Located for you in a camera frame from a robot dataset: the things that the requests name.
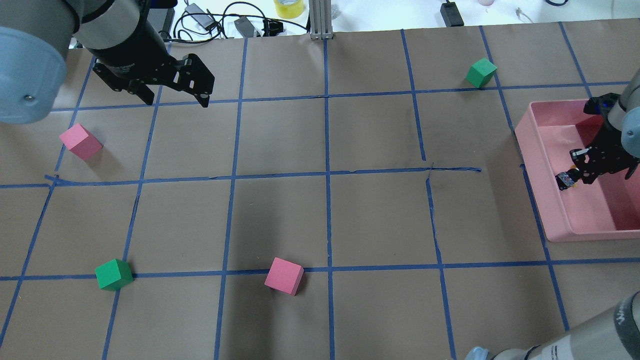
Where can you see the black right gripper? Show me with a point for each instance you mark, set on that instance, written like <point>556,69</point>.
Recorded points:
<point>610,149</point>

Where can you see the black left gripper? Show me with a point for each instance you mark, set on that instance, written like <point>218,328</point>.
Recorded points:
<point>134,56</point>

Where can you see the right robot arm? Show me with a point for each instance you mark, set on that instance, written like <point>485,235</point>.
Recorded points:
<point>614,333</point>

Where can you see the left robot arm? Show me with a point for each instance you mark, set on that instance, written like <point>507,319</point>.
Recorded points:
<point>34,42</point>

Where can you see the pink plastic bin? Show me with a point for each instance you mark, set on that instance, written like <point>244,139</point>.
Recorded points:
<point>576,201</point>

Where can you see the pink cube far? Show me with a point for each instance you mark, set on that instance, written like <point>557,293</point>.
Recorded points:
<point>79,141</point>

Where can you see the green cube by bin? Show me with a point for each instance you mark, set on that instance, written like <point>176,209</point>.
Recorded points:
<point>481,72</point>

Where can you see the yellow tape roll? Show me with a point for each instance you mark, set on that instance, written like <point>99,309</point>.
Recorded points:
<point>289,9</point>

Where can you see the black power adapter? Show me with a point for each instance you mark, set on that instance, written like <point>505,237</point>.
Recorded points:
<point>451,14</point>

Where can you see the green cube near base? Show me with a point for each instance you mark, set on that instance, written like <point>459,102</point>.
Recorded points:
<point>113,275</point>

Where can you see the pink cube near base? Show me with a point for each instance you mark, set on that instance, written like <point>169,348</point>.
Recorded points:
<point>284,276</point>

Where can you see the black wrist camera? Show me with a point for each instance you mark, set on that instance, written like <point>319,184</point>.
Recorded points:
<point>601,105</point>

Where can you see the aluminium frame post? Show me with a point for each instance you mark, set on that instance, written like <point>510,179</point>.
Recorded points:
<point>320,19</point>

